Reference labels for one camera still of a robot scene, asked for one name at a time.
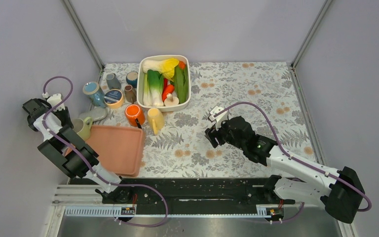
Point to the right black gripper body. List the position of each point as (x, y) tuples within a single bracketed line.
[(225, 135)]

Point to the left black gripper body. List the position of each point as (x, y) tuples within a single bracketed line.
[(64, 117)]

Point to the light green mug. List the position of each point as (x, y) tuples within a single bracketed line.
[(82, 127)]

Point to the yellow mug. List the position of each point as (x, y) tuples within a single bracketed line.
[(156, 120)]

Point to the light blue glazed mug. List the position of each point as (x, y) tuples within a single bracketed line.
[(94, 92)]

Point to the orange mug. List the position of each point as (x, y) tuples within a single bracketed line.
[(135, 115)]

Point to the brown mug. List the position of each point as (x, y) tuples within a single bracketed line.
[(130, 94)]

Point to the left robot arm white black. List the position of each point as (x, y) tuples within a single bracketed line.
[(64, 147)]

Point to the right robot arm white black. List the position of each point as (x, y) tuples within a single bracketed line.
[(339, 192)]

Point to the grey mug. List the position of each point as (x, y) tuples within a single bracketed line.
[(112, 81)]

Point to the dark blue mug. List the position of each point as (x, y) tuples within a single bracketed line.
[(132, 79)]

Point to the floral table mat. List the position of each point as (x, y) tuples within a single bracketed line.
[(262, 93)]

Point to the white mushroom toy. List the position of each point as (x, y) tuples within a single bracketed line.
[(171, 100)]

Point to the orange carrot toy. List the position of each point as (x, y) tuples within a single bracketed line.
[(167, 90)]

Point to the green leafy vegetable toy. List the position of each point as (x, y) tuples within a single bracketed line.
[(181, 81)]

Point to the bok choy toy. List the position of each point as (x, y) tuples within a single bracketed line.
[(153, 88)]

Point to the red chili toy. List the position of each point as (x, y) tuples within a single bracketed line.
[(165, 83)]

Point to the white vegetable tray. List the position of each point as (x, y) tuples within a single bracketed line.
[(140, 86)]

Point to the napa cabbage toy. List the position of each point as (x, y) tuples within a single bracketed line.
[(165, 67)]

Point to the pink plastic tray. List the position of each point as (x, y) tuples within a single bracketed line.
[(120, 149)]

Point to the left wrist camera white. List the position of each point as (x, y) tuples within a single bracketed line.
[(54, 99)]

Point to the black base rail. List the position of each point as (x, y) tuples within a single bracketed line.
[(193, 196)]

